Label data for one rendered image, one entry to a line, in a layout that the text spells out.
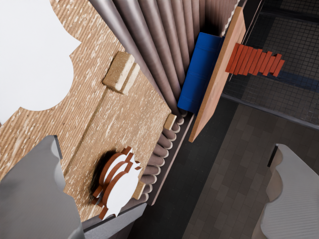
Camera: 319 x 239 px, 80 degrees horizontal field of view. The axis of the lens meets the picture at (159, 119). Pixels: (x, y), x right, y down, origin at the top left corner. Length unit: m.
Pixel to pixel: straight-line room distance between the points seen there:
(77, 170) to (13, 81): 0.20
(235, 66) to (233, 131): 4.30
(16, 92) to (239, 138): 5.07
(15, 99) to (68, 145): 0.12
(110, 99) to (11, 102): 0.17
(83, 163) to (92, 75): 0.16
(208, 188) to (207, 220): 0.75
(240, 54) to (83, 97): 0.75
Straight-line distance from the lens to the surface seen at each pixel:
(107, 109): 0.36
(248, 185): 5.23
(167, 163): 1.08
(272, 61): 0.94
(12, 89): 0.22
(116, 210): 0.46
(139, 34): 0.42
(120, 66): 0.31
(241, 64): 0.93
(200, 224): 5.40
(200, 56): 0.77
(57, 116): 0.28
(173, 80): 0.69
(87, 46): 0.28
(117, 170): 0.39
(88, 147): 0.36
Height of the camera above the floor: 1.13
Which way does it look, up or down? 18 degrees down
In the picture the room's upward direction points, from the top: 113 degrees clockwise
